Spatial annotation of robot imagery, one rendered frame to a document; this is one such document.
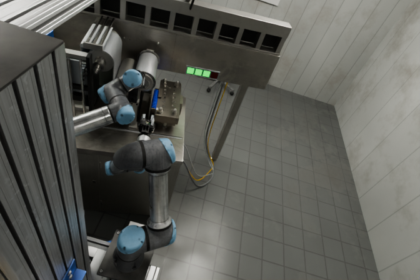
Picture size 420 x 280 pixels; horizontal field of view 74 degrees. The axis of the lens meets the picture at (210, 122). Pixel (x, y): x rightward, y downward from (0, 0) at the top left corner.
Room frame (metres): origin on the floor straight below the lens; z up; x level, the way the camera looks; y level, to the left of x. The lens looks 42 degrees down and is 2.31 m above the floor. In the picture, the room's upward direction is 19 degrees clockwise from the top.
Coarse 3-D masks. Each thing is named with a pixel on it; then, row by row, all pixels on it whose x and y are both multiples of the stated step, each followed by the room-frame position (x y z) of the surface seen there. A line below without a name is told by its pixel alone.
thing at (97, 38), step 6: (108, 18) 1.55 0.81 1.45; (114, 18) 1.58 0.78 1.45; (96, 24) 1.43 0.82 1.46; (102, 24) 1.46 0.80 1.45; (96, 30) 1.40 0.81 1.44; (102, 30) 1.41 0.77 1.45; (108, 30) 1.42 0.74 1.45; (90, 36) 1.29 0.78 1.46; (96, 36) 1.31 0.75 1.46; (102, 36) 1.36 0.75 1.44; (108, 36) 1.38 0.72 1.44; (84, 42) 1.22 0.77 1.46; (90, 42) 1.23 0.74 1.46; (96, 42) 1.28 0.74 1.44; (102, 42) 1.28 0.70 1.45; (90, 48) 1.22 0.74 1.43; (96, 48) 1.23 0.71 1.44; (102, 48) 1.24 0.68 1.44
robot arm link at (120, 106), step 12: (120, 96) 0.83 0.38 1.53; (108, 108) 0.76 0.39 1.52; (120, 108) 0.77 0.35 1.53; (132, 108) 0.82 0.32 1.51; (84, 120) 0.68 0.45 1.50; (96, 120) 0.70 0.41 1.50; (108, 120) 0.72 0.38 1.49; (120, 120) 0.74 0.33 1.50; (132, 120) 0.77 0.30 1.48; (84, 132) 0.66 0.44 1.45
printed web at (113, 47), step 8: (112, 32) 1.48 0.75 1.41; (112, 40) 1.42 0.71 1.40; (120, 40) 1.49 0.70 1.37; (104, 48) 1.30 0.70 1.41; (112, 48) 1.35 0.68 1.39; (120, 48) 1.46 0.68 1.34; (112, 56) 1.30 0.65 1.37; (120, 56) 1.48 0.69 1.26; (144, 56) 1.50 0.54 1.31; (152, 56) 1.54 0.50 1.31; (120, 64) 1.50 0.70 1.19; (144, 64) 1.41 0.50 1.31; (152, 64) 1.46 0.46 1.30; (152, 72) 1.39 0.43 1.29; (96, 80) 1.41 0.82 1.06; (112, 80) 1.29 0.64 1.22; (96, 88) 1.40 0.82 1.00; (96, 96) 1.40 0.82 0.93
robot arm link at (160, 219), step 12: (144, 144) 0.74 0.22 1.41; (156, 144) 0.76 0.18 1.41; (168, 144) 0.78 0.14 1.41; (144, 156) 0.69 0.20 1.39; (156, 156) 0.72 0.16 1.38; (168, 156) 0.75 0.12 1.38; (144, 168) 0.71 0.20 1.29; (156, 168) 0.70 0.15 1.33; (168, 168) 0.73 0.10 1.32; (156, 180) 0.69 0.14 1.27; (156, 192) 0.66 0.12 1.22; (156, 204) 0.64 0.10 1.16; (156, 216) 0.61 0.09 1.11; (168, 216) 0.65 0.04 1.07; (156, 228) 0.58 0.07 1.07; (168, 228) 0.60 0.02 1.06; (156, 240) 0.55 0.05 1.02; (168, 240) 0.57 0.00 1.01
